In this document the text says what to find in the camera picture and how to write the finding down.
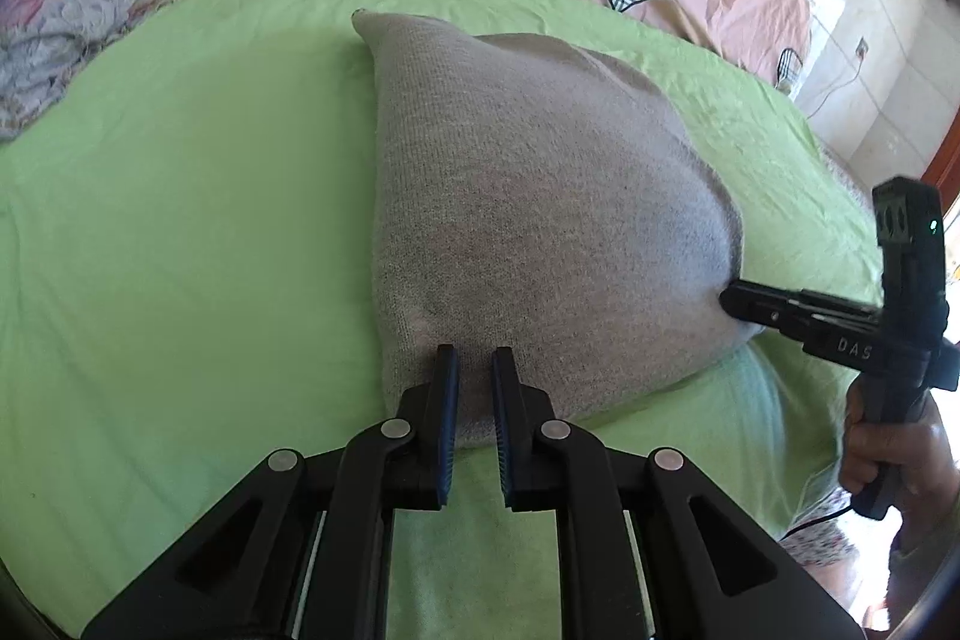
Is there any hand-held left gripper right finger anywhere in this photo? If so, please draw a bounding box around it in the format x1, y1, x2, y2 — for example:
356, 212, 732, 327
491, 346, 863, 640

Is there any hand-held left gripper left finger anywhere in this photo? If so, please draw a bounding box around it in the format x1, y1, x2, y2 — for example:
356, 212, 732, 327
81, 344, 462, 640

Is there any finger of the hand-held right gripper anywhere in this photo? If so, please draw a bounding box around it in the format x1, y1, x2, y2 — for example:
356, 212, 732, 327
718, 280, 884, 320
739, 307, 833, 347

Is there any beige knit sweater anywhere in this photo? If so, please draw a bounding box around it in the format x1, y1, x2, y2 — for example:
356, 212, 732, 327
351, 8, 766, 450

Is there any person's right forearm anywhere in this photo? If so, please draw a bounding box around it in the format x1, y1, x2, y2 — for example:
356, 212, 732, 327
889, 501, 957, 630

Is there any person's right hand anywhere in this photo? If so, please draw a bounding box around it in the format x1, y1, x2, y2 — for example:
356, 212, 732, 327
838, 394, 959, 525

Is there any floral bed skirt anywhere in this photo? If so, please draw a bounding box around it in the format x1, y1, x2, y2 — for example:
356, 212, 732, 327
784, 486, 852, 570

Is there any green bed sheet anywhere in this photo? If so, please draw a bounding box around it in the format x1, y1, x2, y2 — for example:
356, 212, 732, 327
0, 0, 882, 637

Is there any purple pink floral pillow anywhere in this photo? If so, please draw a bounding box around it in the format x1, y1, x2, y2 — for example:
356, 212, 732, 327
0, 0, 226, 140

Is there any wooden door frame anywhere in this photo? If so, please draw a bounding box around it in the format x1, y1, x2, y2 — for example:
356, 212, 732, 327
926, 111, 960, 195

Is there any white cable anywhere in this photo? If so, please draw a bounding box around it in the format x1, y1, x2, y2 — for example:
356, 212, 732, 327
795, 56, 863, 116

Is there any black cable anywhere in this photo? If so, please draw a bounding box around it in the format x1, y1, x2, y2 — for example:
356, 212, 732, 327
780, 506, 863, 541

